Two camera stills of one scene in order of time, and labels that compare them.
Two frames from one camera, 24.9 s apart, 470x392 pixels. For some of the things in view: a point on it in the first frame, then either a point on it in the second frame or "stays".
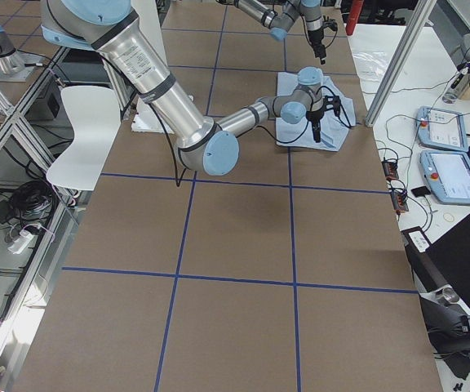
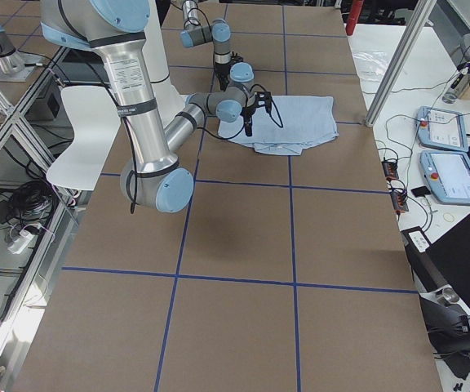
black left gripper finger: x=320 y=52 → x=223 y=82
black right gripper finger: x=317 y=133 → x=248 y=127
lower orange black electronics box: x=399 y=201 stays
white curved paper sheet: x=95 y=115 stays
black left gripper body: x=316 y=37 → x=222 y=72
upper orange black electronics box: x=390 y=170 stays
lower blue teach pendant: x=453 y=177 stays
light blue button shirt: x=285 y=82 → x=291 y=122
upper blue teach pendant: x=441 y=129 stays
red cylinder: x=354 y=15 stays
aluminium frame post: x=420 y=15 stays
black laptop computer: x=463 y=257 stays
